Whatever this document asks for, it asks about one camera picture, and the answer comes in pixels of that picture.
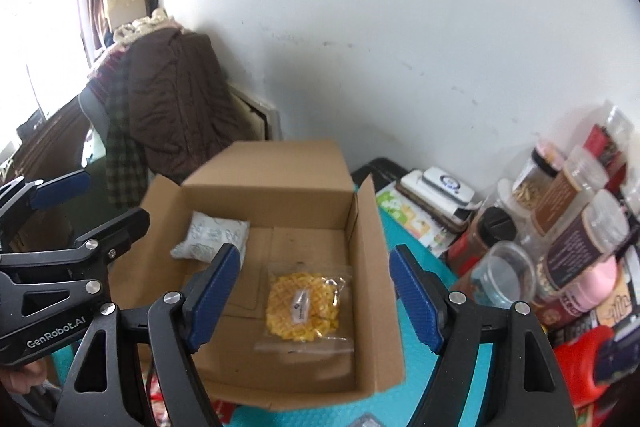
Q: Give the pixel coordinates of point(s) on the black lid brown jar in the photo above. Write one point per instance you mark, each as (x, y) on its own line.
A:
(480, 237)

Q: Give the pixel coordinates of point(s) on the brown cardboard box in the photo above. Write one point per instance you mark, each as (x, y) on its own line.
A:
(310, 187)

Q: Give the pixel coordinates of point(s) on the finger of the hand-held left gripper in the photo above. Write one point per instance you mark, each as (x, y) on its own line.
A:
(120, 227)
(60, 188)

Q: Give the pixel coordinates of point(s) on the green plaid cloth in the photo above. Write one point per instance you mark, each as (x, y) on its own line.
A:
(122, 157)

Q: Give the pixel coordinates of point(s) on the white framed wall panel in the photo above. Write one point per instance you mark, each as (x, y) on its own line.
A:
(260, 114)

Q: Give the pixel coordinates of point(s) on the red printed wrapper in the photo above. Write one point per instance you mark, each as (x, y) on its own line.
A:
(222, 412)

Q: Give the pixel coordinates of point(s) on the white patterned snack packet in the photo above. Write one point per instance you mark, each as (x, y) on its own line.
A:
(210, 232)

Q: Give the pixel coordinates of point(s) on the red printed tin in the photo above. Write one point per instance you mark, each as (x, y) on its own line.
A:
(565, 314)

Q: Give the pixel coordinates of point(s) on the yellow black packet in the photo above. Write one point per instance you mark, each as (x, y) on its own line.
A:
(617, 307)

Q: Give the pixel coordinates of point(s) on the dark notebook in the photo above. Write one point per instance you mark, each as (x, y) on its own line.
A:
(435, 214)

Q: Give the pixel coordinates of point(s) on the dark wooden cabinet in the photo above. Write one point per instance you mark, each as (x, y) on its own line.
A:
(55, 147)

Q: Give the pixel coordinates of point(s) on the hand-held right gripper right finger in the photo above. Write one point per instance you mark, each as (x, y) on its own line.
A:
(415, 302)

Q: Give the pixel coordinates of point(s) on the red striped cloth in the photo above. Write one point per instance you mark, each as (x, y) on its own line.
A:
(107, 72)

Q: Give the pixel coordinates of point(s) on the pink bottle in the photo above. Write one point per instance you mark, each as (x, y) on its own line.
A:
(595, 282)

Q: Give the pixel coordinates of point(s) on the black device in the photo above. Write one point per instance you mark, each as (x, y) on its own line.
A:
(32, 124)

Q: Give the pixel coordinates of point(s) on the clear yellow waffle packet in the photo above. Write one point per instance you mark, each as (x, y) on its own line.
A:
(300, 302)

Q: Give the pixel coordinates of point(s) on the brown label clear jar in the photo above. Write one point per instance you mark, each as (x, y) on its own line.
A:
(570, 187)

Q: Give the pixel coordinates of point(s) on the red plastic jug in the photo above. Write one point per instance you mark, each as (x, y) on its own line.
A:
(585, 367)

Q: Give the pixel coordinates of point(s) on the brown curtain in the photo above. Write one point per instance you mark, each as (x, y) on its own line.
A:
(90, 7)

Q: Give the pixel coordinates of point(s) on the person's left hand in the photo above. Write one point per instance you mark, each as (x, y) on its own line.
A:
(20, 378)

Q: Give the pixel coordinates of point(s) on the black pouch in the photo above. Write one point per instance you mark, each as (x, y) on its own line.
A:
(385, 168)

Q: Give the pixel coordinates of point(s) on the tall red label jar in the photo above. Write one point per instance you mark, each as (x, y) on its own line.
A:
(607, 132)

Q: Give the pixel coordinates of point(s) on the brown quilted jacket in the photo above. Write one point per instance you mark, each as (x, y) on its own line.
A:
(175, 97)

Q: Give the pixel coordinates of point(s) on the teal table mat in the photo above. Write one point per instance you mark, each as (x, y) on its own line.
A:
(325, 417)

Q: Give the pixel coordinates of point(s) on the clear jar of nuts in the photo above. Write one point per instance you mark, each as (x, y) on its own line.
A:
(530, 177)

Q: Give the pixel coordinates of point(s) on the white power bank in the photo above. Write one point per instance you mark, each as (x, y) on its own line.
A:
(447, 187)

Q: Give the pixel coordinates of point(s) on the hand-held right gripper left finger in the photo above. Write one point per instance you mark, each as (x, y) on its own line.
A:
(215, 297)

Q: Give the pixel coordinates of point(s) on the cream knitted cloth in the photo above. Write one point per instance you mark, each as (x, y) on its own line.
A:
(145, 26)

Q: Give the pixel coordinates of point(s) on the dark purple label jar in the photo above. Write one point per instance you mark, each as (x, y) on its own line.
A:
(580, 247)

